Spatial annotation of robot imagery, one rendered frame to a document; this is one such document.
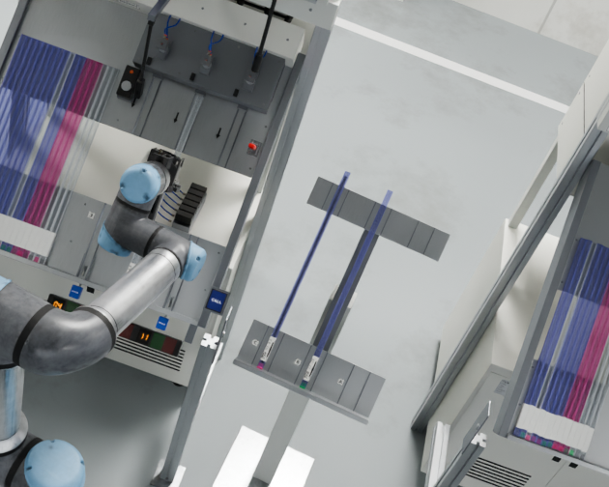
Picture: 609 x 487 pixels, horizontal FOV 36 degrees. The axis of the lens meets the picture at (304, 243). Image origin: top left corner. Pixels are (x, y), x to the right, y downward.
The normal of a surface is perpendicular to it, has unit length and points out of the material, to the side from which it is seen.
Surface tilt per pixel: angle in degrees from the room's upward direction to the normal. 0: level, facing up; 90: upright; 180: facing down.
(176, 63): 43
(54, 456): 7
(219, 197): 0
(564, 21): 90
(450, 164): 0
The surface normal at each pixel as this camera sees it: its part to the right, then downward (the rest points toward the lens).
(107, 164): 0.26, -0.69
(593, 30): -0.25, 0.62
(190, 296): 0.04, -0.07
